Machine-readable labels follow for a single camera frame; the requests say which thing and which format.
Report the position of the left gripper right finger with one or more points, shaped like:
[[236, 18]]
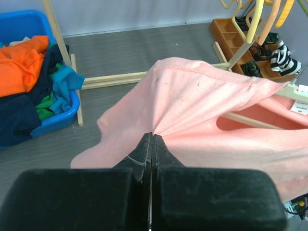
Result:
[[211, 199]]

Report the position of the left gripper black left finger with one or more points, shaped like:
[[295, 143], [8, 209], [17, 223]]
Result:
[[105, 199]]

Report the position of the pink t shirt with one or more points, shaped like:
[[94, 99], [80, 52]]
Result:
[[208, 117]]

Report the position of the cream hanger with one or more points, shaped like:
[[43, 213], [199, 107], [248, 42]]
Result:
[[290, 91]]

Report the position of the pale yellow hanger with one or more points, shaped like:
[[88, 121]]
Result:
[[254, 23]]

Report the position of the light orange hanger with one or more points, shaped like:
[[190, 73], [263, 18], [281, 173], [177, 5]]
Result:
[[260, 40]]

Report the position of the green hanger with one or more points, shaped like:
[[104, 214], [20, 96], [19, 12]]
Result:
[[304, 5]]

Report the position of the green garment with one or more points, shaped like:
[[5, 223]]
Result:
[[43, 108]]

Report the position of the wooden clothes rack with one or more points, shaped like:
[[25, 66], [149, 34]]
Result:
[[128, 78]]

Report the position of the navy garment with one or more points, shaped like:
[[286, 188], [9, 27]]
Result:
[[18, 115]]

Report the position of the rolled dark sock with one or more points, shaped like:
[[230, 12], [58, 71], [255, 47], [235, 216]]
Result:
[[251, 69], [241, 21], [272, 38], [260, 53]]

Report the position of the orange garment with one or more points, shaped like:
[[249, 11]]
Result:
[[20, 65]]

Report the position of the black white striped cloth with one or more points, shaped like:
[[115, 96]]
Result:
[[282, 62]]

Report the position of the blue plastic bin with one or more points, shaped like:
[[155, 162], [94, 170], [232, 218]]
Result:
[[15, 26]]

